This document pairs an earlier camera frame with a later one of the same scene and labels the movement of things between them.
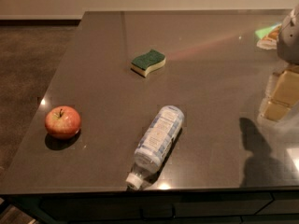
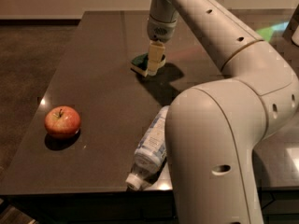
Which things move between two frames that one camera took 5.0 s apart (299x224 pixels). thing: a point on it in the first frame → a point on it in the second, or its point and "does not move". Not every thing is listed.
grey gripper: x=289 y=40 → x=161 y=31
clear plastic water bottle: x=156 y=145 does not move
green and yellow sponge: x=152 y=61 does not move
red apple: x=63 y=122 does not move
